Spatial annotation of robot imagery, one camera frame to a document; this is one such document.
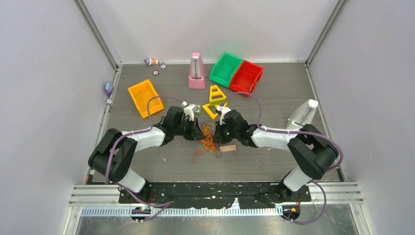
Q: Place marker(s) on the purple egg toy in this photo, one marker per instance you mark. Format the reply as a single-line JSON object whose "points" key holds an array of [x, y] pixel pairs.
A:
{"points": [[108, 88]]}

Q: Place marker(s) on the white metronome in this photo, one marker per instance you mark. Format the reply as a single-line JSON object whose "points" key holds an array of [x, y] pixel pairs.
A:
{"points": [[303, 115]]}

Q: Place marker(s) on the small clown figurine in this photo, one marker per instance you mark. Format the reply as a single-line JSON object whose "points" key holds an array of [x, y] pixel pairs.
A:
{"points": [[151, 61]]}

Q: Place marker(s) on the wooden block near centre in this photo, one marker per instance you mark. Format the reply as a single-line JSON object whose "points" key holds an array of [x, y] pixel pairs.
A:
{"points": [[227, 148]]}

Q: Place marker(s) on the green plastic bin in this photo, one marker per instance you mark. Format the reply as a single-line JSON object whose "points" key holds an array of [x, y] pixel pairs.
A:
{"points": [[223, 71]]}

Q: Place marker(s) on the green owl toy block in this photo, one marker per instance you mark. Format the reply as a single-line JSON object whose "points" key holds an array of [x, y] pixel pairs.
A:
{"points": [[198, 109]]}

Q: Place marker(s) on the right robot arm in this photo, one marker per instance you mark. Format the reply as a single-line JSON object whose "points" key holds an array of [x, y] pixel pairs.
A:
{"points": [[313, 152]]}

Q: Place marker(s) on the upright yellow triangle block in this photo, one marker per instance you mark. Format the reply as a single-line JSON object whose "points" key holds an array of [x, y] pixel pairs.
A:
{"points": [[216, 96]]}

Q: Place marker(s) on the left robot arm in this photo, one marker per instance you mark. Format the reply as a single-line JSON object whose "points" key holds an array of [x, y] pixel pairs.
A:
{"points": [[113, 155]]}

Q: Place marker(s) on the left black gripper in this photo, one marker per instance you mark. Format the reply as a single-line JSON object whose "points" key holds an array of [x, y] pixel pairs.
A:
{"points": [[195, 133]]}

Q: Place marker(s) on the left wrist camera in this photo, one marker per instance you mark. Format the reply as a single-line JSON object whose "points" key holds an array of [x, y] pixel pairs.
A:
{"points": [[188, 111]]}

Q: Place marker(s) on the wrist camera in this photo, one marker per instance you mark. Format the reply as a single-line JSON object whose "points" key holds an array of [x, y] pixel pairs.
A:
{"points": [[188, 111], [222, 110]]}

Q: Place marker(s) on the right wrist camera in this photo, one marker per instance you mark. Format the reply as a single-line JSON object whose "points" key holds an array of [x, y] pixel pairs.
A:
{"points": [[222, 110]]}

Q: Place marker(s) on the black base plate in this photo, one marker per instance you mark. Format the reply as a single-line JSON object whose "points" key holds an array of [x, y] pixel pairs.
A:
{"points": [[216, 195]]}

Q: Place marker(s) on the flat yellow triangle block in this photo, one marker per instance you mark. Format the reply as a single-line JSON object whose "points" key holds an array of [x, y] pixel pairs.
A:
{"points": [[211, 110]]}

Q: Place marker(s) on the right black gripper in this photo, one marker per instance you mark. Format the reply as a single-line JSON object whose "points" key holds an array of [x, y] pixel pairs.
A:
{"points": [[219, 136]]}

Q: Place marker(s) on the yellow plastic bin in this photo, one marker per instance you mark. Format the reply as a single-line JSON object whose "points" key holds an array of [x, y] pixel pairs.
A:
{"points": [[141, 93]]}

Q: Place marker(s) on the pink metronome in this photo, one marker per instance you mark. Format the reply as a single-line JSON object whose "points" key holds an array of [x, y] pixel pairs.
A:
{"points": [[196, 78]]}

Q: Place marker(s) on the red plastic bin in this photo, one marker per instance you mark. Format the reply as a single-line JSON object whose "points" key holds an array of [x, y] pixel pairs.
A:
{"points": [[246, 77]]}

